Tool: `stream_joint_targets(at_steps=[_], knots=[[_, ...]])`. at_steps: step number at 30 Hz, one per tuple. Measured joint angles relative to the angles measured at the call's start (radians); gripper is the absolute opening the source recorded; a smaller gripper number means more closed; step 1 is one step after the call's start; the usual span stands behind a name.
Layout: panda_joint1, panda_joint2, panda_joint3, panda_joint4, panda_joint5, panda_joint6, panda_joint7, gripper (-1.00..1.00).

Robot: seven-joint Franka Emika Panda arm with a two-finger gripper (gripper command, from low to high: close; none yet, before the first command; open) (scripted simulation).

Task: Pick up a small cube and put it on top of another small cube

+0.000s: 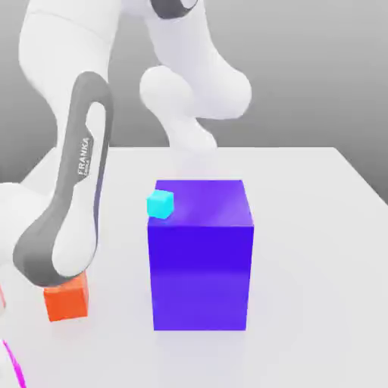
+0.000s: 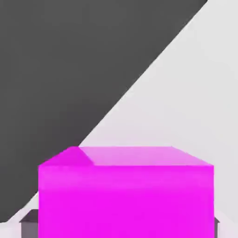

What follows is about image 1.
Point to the small orange cube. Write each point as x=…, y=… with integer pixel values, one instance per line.
x=66, y=301

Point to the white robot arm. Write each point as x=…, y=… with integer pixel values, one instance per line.
x=72, y=251

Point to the small cyan cube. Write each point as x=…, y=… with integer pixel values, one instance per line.
x=159, y=204

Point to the large blue box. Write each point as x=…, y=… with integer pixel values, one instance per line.
x=200, y=272

